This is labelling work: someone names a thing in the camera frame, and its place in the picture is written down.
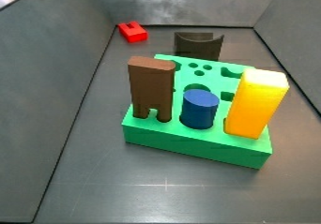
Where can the red double-square block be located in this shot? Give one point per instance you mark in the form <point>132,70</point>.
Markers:
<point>133,32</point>

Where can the blue cylinder block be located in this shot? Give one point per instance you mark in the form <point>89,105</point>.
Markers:
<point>199,108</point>

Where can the black curved holder stand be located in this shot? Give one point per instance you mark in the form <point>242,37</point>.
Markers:
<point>199,45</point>

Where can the yellow rectangular block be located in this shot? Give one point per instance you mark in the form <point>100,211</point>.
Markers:
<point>260,93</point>

